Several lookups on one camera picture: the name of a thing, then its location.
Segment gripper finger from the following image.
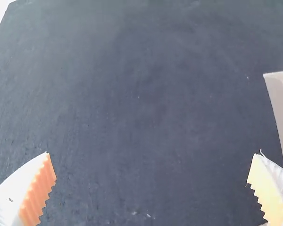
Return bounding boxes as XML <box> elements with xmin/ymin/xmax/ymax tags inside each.
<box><xmin>247</xmin><ymin>149</ymin><xmax>283</xmax><ymax>226</ymax></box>
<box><xmin>0</xmin><ymin>151</ymin><xmax>57</xmax><ymax>226</ymax></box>

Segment black mat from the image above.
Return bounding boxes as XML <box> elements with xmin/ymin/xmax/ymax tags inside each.
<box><xmin>0</xmin><ymin>0</ymin><xmax>283</xmax><ymax>226</ymax></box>

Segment cardboard box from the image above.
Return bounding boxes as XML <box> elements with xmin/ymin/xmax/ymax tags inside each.
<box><xmin>263</xmin><ymin>70</ymin><xmax>283</xmax><ymax>175</ymax></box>

